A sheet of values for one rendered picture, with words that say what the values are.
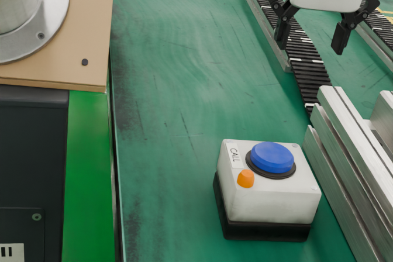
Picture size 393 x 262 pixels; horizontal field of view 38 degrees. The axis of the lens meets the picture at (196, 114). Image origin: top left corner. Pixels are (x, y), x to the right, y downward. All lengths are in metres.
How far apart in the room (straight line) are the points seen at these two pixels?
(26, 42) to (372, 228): 0.45
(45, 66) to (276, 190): 0.35
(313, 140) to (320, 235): 0.13
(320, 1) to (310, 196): 0.34
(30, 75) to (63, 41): 0.06
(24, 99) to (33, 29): 0.09
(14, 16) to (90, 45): 0.10
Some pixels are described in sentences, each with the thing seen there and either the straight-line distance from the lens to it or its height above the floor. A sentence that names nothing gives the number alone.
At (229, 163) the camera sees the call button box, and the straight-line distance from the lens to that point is 0.52.
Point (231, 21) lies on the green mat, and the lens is 1.01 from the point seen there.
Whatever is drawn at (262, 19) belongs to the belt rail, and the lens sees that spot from 1.02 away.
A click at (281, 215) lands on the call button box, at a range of 0.52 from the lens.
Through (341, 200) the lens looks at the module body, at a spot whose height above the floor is 0.80.
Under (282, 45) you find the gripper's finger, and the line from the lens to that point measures 0.80.
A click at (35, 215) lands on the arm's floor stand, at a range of 0.81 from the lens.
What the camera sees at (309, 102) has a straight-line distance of 0.76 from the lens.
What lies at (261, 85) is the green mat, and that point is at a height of 0.78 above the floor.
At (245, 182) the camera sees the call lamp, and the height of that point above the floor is 0.85.
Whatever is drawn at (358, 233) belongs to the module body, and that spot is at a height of 0.80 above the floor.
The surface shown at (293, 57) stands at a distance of 0.84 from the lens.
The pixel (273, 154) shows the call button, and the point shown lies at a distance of 0.52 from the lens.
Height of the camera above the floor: 1.13
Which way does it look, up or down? 30 degrees down
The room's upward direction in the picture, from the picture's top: 10 degrees clockwise
